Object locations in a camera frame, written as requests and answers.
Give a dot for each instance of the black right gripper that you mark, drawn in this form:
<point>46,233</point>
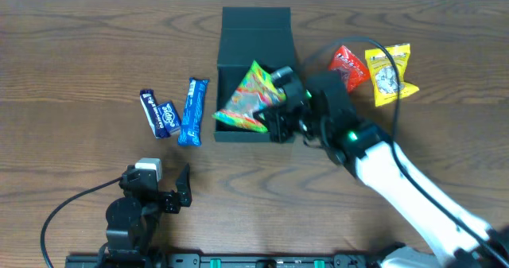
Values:
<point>284,117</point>

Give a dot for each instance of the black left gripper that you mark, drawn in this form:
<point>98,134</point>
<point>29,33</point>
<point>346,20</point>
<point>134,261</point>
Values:
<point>170,200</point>

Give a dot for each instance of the gummy worms candy bag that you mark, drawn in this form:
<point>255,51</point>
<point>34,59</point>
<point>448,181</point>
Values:
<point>255,92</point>

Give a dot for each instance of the light blue cookie pack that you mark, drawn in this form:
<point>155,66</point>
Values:
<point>193,113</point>

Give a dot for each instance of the blue Eclipse mint box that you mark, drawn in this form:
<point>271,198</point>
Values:
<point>170,117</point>

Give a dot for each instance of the red snack bag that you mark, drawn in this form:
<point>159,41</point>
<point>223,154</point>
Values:
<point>351,69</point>

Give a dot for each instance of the dark blue Dairy Milk bar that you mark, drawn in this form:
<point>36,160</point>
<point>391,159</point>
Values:
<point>149,104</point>

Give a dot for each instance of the yellow snack bag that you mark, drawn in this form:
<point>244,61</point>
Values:
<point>387,87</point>

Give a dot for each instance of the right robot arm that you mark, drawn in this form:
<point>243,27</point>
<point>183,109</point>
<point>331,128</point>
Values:
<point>320,108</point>

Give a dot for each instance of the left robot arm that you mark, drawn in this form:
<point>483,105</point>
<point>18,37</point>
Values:
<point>133,219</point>

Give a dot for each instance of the dark green open box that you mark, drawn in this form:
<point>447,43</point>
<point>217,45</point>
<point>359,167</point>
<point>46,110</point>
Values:
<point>248,34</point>

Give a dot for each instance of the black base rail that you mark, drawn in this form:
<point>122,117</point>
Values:
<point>239,261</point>

